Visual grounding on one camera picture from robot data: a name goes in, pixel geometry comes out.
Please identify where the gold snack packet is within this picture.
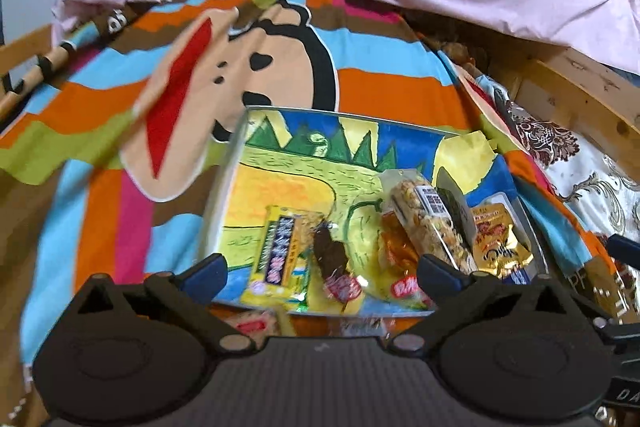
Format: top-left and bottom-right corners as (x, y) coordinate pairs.
(467, 202), (533, 280)

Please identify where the red candy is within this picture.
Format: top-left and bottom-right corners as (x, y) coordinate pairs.
(322, 274), (363, 308)

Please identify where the orange wrapped snack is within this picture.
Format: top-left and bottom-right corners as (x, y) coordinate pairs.
(377, 202), (421, 273)

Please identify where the cartoon printed striped blanket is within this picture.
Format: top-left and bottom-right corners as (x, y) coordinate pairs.
(0, 0), (640, 427)

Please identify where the yellow snack packet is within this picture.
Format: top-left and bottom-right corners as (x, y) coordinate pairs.
(245, 205), (313, 308)

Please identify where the dark sachet packet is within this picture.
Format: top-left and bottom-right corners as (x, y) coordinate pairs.
(435, 167), (476, 238)

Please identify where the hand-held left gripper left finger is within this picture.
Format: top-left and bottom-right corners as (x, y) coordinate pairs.
(75, 252), (257, 354)

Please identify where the small nut packet red label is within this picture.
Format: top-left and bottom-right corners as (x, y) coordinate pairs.
(232, 309), (281, 338)

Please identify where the clear tray with colourful drawing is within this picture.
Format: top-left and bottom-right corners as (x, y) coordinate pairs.
(197, 107), (551, 320)

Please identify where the dark chocolate snack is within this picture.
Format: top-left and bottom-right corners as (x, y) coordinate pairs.
(312, 227), (348, 280)

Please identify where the red and white snack packet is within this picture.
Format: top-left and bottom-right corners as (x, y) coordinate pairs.
(387, 274), (433, 308)

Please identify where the striped bamboo stick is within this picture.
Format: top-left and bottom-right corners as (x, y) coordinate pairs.
(0, 19), (126, 120)

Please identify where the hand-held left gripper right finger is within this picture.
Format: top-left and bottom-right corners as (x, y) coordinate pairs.
(390, 254), (576, 354)

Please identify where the white floral quilt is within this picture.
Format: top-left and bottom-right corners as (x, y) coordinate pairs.
(470, 72), (640, 248)

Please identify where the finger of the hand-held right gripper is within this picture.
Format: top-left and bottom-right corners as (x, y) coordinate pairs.
(592, 314), (640, 355)
(606, 234), (640, 264)

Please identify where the clear nut bar packet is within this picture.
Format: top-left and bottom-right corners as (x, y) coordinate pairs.
(382, 172), (478, 275)

